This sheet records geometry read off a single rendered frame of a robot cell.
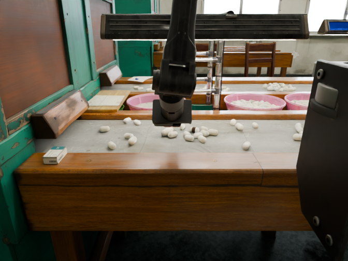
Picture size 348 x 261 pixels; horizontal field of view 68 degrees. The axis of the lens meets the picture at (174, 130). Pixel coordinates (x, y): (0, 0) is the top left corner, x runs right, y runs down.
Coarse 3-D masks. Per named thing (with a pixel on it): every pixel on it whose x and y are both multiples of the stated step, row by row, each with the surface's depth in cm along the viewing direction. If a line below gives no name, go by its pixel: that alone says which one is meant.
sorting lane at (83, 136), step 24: (96, 120) 100; (120, 120) 100; (144, 120) 100; (192, 120) 100; (216, 120) 100; (240, 120) 100; (264, 120) 100; (288, 120) 100; (72, 144) 80; (96, 144) 80; (120, 144) 80; (144, 144) 80; (168, 144) 80; (192, 144) 80; (216, 144) 80; (240, 144) 80; (264, 144) 80; (288, 144) 80
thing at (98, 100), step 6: (96, 96) 119; (102, 96) 119; (108, 96) 119; (114, 96) 119; (120, 96) 119; (90, 102) 110; (96, 102) 110; (102, 102) 110; (108, 102) 110; (114, 102) 110; (120, 102) 110
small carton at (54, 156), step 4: (52, 148) 67; (56, 148) 67; (60, 148) 67; (64, 148) 67; (48, 152) 65; (52, 152) 65; (56, 152) 65; (60, 152) 65; (64, 152) 67; (44, 156) 63; (48, 156) 63; (52, 156) 63; (56, 156) 63; (60, 156) 64; (44, 160) 63; (48, 160) 63; (52, 160) 63; (56, 160) 63; (60, 160) 64
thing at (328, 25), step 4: (324, 20) 130; (328, 20) 130; (332, 20) 130; (336, 20) 130; (340, 20) 130; (344, 20) 130; (324, 24) 130; (328, 24) 129; (332, 24) 129; (336, 24) 129; (340, 24) 129; (344, 24) 129; (320, 28) 133; (324, 28) 130; (328, 28) 129; (332, 28) 129; (336, 28) 129; (340, 28) 129; (344, 28) 129; (320, 32) 134; (324, 32) 130; (328, 32) 129; (332, 32) 129; (336, 32) 129; (340, 32) 129; (344, 32) 129
